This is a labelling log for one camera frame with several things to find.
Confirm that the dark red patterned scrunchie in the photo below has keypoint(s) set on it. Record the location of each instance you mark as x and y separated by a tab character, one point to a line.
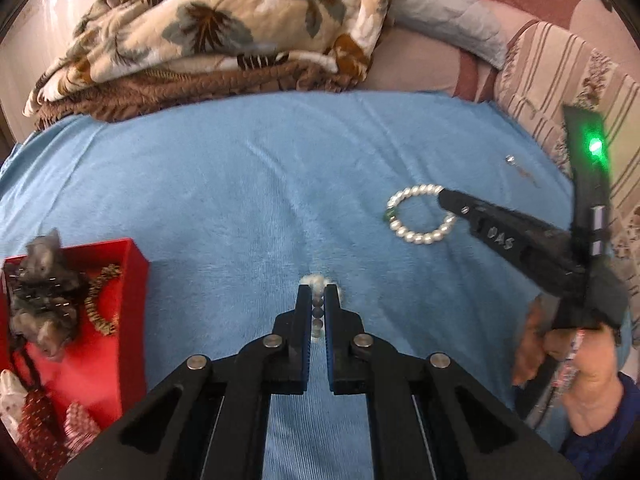
37	425

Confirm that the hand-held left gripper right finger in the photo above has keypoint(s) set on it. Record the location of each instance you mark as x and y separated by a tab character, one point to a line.
328	355

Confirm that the white cherry-print scrunchie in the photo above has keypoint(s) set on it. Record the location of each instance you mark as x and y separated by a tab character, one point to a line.
11	400

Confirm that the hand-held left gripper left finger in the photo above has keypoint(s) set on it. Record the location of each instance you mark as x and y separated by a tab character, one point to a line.
306	350

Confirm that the red box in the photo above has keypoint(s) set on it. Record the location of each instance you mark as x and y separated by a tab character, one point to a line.
100	360

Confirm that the red-white checked bow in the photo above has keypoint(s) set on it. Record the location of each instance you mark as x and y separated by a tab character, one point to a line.
80	427

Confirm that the small silver pin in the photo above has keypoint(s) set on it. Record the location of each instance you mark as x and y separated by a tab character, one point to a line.
510	159

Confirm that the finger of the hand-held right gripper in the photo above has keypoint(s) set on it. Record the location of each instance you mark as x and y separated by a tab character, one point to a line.
520	245

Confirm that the leaf-print blanket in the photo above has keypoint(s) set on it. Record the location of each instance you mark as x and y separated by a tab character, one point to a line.
225	15

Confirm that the brown ruffled blanket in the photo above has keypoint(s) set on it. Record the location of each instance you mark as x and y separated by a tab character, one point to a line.
200	92

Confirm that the grey fuzzy hair claw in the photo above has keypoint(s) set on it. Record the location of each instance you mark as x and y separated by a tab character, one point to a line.
45	300

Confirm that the grey pillow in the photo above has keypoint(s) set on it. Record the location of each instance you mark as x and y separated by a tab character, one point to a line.
450	15

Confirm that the person's right forearm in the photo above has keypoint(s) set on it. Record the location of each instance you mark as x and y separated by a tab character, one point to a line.
605	445

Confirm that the person's right hand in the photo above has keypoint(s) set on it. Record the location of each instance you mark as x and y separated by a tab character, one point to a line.
595	380

